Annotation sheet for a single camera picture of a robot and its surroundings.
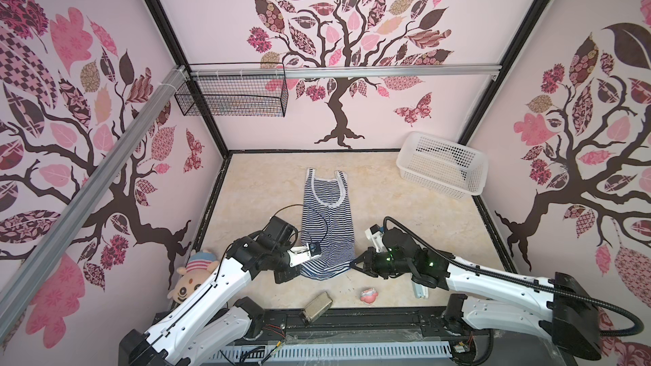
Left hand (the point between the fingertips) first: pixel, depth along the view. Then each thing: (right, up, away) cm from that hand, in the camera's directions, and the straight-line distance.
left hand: (294, 268), depth 76 cm
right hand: (+16, +2, -4) cm, 17 cm away
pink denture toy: (+23, -9, 0) cm, 25 cm away
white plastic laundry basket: (+63, +33, +38) cm, 80 cm away
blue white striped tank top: (+11, +9, +19) cm, 24 cm away
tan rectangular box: (+8, -12, -2) cm, 14 cm away
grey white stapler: (+39, -8, +2) cm, 40 cm away
